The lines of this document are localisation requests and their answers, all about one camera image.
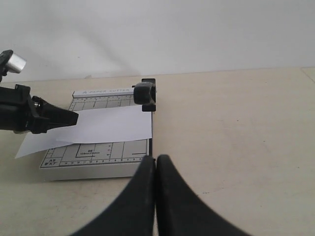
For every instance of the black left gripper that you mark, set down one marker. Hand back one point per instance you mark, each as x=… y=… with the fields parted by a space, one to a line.
x=18 y=110

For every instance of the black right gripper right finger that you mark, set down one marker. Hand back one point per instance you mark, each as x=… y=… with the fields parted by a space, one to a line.
x=180 y=212

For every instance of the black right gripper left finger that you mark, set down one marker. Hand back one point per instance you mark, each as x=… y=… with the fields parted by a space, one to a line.
x=132 y=212

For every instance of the white paper sheet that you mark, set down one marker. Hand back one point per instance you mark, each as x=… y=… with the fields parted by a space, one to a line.
x=94 y=126

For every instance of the black cutter blade arm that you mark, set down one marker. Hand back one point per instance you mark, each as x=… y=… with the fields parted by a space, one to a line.
x=145 y=94

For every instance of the grey paper cutter base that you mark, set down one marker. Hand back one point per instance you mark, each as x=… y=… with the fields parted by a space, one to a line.
x=103 y=160

